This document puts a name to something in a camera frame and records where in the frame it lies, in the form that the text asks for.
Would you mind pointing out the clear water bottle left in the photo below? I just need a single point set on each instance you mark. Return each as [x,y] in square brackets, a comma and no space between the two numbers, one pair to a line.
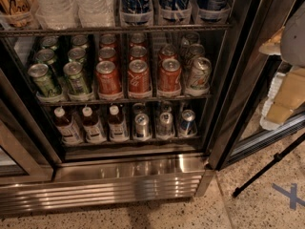
[56,14]

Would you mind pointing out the clear water bottle right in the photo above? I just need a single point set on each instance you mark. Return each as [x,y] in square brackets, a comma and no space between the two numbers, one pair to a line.
[94,13]

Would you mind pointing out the yellow la croix can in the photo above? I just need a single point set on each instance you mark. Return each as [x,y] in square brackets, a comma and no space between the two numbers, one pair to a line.
[16,14]

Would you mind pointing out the tea bottle left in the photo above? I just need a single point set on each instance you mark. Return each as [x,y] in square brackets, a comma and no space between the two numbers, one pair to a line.
[67,127]

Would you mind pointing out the clear water bottle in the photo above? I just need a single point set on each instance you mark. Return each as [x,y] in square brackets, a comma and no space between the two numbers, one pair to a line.
[94,13]
[56,14]

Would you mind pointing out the red can middle centre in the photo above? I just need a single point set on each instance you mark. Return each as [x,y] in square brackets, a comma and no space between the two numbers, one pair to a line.
[138,52]

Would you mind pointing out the blue tape cross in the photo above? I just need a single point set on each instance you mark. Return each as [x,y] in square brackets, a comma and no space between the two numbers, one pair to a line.
[294,199]

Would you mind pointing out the green can middle left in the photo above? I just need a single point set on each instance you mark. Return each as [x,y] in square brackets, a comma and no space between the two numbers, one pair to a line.
[47,56]

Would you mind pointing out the silver can middle right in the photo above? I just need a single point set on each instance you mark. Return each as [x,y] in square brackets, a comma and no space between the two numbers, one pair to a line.
[193,51]

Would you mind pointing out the silver can bottom middle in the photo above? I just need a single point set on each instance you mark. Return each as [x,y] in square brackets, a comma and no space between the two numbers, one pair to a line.
[165,124]

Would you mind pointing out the tea bottle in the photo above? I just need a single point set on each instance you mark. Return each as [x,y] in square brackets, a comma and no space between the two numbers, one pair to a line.
[117,124]
[92,126]
[67,127]

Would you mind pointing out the silver can back right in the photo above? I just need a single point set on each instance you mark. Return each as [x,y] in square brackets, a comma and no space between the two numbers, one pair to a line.
[189,38]

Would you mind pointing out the tea bottle right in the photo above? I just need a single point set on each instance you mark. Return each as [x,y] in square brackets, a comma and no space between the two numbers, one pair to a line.
[117,124]

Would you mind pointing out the black tripod leg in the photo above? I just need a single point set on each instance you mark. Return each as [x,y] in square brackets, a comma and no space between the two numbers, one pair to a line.
[277,158]

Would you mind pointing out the red can middle left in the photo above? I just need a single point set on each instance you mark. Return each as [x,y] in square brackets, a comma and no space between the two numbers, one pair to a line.
[107,54]

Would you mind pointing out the red can behind right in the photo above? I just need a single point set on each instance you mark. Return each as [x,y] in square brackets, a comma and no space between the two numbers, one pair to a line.
[167,51]

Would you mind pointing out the green can front left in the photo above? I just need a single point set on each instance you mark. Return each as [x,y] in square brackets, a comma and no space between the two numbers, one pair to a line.
[44,79]

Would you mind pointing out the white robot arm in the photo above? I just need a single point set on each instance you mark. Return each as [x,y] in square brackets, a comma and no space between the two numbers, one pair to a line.
[292,45]

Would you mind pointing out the open glass fridge door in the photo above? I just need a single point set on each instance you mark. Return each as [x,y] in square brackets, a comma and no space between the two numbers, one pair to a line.
[241,81]

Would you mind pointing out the red can back centre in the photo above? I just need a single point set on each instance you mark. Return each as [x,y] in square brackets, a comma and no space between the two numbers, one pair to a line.
[138,39]

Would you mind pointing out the green can back left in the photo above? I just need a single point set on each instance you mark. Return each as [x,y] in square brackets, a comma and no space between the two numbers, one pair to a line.
[49,42]

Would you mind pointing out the red coke can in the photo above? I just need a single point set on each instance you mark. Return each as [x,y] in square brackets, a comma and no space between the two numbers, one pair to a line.
[139,76]
[169,75]
[108,78]

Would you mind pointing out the tea bottle middle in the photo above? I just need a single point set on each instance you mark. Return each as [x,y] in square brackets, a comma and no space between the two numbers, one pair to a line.
[92,126]

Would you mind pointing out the red can back left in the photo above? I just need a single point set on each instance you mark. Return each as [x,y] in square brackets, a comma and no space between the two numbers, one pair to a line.
[108,40]

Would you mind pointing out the silver can bottom left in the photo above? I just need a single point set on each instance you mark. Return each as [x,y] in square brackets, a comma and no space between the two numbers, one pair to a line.
[142,126]

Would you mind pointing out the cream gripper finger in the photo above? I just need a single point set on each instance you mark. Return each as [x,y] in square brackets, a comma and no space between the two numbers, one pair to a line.
[272,45]
[286,94]

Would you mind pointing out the white green 7up can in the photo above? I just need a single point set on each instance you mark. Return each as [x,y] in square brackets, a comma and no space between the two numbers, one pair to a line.
[200,73]

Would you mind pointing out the stainless steel fridge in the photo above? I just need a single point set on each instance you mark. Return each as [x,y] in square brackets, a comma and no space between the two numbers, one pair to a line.
[58,176]

